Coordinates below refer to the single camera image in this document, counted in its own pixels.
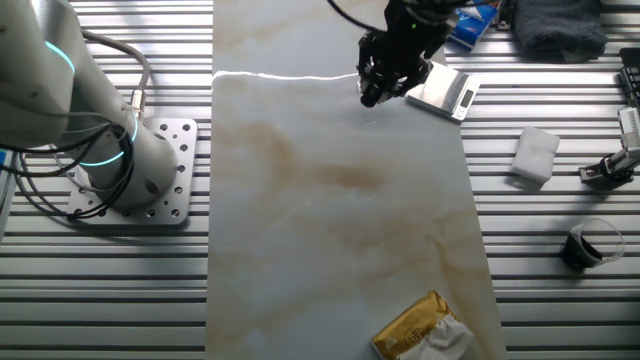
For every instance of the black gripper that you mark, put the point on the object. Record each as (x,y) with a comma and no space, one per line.
(415,35)

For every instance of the black lid with white applicator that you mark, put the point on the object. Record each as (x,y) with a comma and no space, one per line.
(375,97)

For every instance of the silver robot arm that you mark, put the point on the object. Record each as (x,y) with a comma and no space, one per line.
(50,90)

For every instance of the silver digital pocket scale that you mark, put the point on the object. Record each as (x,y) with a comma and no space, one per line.
(445,90)

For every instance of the blue tissue pack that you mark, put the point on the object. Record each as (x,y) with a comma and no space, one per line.
(475,30)

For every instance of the dark grey towel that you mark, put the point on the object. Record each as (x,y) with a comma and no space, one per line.
(560,27)

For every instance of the small black object in cup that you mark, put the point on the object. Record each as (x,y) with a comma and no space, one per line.
(580,255)

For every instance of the clear plastic cup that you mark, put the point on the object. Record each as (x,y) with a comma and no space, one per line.
(612,250)

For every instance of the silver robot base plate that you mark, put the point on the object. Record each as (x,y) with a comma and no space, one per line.
(180,165)

